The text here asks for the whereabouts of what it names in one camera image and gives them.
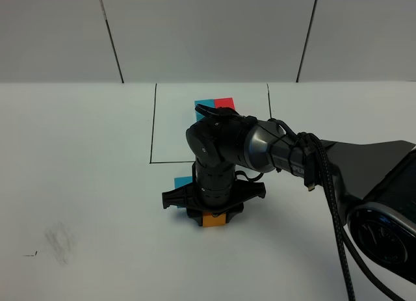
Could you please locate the blue template cube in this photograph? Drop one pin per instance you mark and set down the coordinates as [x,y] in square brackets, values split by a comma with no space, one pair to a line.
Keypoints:
[201,106]

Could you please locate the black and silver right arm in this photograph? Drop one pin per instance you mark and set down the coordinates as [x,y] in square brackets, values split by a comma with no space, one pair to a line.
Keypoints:
[373,184]

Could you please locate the orange cube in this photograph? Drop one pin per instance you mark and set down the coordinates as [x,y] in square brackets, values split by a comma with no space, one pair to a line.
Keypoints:
[209,220]

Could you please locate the red template cube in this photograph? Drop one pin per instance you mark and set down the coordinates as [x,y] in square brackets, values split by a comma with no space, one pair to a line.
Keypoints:
[224,103]

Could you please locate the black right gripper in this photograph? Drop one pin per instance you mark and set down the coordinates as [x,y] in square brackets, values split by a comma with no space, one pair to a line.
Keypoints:
[214,189]

